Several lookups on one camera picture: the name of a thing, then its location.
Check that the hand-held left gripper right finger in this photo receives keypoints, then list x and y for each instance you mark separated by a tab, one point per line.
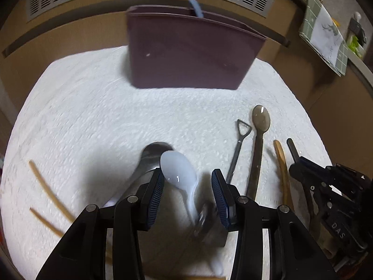
220	198

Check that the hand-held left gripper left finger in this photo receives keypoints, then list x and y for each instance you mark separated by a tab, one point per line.
156	198

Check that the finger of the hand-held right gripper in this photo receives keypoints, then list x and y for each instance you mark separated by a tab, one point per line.
306	170
293	150

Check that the wooden spoon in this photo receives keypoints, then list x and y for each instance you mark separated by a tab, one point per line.
282	163

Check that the white plastic spoon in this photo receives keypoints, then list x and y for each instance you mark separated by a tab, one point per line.
177	169

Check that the brown translucent spoon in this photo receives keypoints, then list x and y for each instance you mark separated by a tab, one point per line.
261	119

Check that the purple plastic utensil container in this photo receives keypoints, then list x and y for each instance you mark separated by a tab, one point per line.
189	55

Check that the white towel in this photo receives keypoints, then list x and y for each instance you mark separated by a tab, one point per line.
96	116

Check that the grey stone counter ledge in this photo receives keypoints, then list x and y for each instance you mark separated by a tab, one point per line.
358	61

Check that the green checked cloth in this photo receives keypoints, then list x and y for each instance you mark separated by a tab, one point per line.
323	32

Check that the light green object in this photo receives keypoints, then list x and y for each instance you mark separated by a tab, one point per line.
354	44

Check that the small dark object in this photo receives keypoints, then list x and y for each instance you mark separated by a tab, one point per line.
356	27

